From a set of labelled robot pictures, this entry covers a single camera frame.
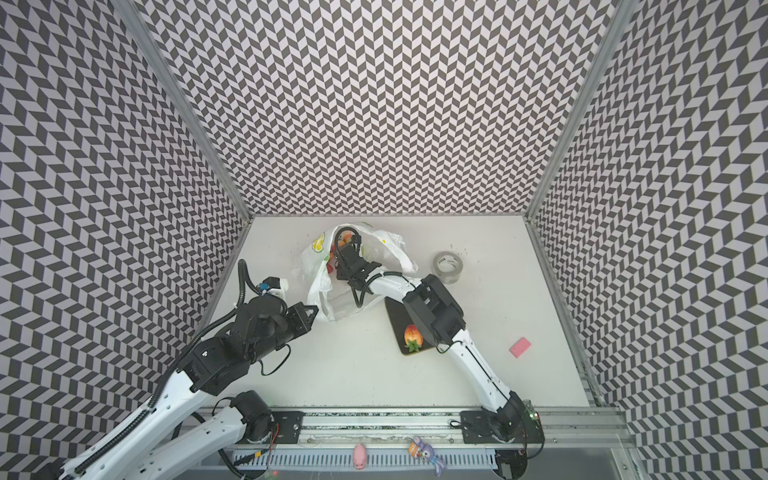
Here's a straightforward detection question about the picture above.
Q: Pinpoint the aluminium corner post left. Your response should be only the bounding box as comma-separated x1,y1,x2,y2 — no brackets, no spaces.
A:
111,0,253,221

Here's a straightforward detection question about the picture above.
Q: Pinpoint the black square tray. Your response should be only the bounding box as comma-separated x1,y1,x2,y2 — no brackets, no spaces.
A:
384,298,434,356

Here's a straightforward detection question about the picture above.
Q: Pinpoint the aluminium corner post right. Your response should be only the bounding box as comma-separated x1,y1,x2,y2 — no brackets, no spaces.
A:
525,0,640,223

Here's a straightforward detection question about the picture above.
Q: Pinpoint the aluminium corner post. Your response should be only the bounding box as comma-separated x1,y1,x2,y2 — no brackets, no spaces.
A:
525,0,640,223
111,0,253,221

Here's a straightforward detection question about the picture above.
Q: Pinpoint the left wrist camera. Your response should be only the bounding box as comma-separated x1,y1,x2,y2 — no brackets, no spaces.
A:
259,276,289,297

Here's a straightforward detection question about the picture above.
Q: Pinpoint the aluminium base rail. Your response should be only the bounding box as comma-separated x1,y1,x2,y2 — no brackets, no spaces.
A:
273,407,635,449

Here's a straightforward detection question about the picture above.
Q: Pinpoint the pink small toy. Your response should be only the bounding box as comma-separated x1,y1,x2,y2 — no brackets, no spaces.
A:
352,444,368,470

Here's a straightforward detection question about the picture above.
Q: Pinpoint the pink eraser block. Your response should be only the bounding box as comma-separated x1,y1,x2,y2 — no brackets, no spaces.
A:
509,337,531,358

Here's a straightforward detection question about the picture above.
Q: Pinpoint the white plastic bag lemon print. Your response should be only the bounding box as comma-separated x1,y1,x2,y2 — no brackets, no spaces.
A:
300,223,420,322

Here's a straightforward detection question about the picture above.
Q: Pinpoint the clear packing tape roll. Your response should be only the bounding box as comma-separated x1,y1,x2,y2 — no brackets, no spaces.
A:
432,251,464,285

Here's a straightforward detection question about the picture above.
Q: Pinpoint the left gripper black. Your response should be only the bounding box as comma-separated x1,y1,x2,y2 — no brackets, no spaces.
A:
246,304,319,369

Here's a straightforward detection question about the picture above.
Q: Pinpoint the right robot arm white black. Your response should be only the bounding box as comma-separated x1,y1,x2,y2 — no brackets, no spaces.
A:
331,227,545,448

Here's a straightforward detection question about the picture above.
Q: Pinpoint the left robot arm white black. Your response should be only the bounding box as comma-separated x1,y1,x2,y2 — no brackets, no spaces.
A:
33,261,319,479

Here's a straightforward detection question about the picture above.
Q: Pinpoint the red yellow fake strawberry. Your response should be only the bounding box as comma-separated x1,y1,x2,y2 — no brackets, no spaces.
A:
403,324,424,353

